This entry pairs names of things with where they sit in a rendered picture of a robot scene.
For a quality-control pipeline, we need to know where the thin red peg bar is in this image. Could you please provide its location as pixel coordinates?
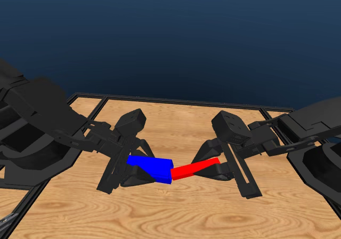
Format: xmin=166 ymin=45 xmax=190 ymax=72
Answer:
xmin=170 ymin=157 xmax=221 ymax=181

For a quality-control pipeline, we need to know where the blue hollow socket block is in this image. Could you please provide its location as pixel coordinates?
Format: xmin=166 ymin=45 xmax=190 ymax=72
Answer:
xmin=126 ymin=155 xmax=174 ymax=185

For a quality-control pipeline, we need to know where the black table frame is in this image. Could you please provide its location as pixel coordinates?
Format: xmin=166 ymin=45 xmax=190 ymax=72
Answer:
xmin=0 ymin=92 xmax=341 ymax=239

